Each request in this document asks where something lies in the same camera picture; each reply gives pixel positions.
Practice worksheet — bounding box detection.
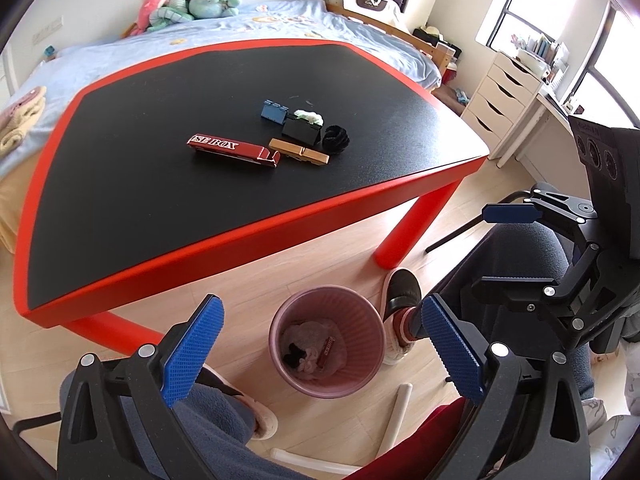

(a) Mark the pink ribbed waste bin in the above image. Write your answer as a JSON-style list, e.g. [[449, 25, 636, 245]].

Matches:
[[269, 286, 386, 400]]

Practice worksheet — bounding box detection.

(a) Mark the crumpled white plastic bag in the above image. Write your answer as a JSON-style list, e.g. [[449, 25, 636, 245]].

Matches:
[[281, 322, 348, 375]]

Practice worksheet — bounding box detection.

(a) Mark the red and black table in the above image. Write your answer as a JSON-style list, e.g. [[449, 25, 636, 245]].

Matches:
[[12, 37, 490, 353]]

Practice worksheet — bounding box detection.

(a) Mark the red seat cushion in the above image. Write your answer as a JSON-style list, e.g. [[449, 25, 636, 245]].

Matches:
[[344, 399, 482, 480]]

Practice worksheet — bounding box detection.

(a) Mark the white tube chair frame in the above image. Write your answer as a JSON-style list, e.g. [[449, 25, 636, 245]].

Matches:
[[270, 383, 414, 472]]

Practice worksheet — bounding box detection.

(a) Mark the dark brown slipper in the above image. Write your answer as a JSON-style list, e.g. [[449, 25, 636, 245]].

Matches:
[[382, 268, 423, 366]]

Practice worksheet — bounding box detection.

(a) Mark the striped pastel plush toy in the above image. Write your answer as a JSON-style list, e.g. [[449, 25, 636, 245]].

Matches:
[[149, 4, 195, 34]]

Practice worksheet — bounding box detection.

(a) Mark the bed with blue sheet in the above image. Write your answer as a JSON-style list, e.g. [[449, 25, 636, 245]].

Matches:
[[0, 0, 443, 253]]

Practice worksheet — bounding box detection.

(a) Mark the white desk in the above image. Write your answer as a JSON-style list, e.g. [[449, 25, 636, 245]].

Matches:
[[520, 85, 577, 176]]

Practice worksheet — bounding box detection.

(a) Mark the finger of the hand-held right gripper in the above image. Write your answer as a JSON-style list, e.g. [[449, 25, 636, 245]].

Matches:
[[481, 186, 599, 233], [470, 245, 603, 348]]

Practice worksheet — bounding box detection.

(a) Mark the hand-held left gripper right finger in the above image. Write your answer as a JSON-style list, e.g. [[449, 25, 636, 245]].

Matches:
[[420, 294, 592, 480]]

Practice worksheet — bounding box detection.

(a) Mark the white storage container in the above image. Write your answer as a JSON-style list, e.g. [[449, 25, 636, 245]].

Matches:
[[515, 48, 549, 77]]

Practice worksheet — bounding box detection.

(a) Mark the white drawer cabinet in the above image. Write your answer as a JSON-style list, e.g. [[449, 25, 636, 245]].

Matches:
[[462, 50, 544, 162]]

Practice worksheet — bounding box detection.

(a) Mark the black hair scrunchie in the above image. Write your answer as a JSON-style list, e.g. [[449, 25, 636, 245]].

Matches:
[[320, 125, 350, 155]]

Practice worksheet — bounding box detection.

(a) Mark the small blue box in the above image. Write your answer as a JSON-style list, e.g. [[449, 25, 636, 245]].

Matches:
[[260, 99, 291, 125]]

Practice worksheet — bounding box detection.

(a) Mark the pink plush toy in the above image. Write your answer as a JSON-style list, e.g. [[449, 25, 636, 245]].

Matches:
[[134, 0, 174, 31]]

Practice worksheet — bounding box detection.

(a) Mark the black chair leg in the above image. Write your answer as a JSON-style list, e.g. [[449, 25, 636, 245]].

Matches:
[[425, 189, 533, 254]]

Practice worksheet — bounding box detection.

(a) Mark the row of books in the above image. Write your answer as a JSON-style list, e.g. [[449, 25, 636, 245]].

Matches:
[[529, 34, 570, 70]]

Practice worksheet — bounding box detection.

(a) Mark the flattened red cardboard box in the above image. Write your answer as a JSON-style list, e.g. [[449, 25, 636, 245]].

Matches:
[[186, 133, 282, 172]]

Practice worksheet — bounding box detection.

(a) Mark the pale pink slipper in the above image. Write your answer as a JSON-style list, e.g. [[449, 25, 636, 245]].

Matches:
[[200, 365, 279, 442]]

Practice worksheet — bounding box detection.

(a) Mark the white handbag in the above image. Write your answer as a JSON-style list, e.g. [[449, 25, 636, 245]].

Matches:
[[342, 0, 404, 17]]

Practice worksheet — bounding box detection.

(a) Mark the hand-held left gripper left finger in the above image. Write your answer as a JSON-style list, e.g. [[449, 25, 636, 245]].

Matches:
[[57, 295, 241, 480]]

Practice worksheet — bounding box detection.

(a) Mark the window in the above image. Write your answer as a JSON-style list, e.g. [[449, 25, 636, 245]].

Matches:
[[477, 0, 640, 113]]

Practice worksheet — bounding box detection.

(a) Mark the folded beige blanket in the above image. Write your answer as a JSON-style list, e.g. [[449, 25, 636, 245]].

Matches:
[[0, 85, 48, 159]]

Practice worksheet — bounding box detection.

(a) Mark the wall switch plate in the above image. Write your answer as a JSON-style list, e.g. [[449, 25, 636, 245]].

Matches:
[[31, 16, 64, 44]]

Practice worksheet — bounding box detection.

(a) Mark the person's left leg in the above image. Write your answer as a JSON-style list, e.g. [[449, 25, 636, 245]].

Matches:
[[115, 384, 311, 480]]

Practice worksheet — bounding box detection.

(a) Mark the white printed cloth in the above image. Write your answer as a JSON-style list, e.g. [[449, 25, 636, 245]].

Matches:
[[582, 397, 640, 480]]

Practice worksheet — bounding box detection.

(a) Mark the black folded box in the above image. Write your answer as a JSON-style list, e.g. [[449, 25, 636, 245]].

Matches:
[[281, 115, 322, 148]]

